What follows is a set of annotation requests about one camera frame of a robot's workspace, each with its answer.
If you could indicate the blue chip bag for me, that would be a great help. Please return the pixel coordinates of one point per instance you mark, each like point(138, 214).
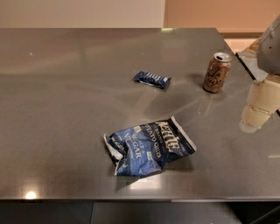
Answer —
point(145, 149)

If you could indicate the small blue snack bar wrapper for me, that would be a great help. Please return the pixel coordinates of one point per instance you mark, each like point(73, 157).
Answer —
point(152, 79)

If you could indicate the orange soda can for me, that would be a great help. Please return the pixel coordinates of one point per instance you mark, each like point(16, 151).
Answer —
point(217, 72)

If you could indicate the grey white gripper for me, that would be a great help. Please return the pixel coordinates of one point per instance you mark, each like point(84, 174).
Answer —
point(270, 53)

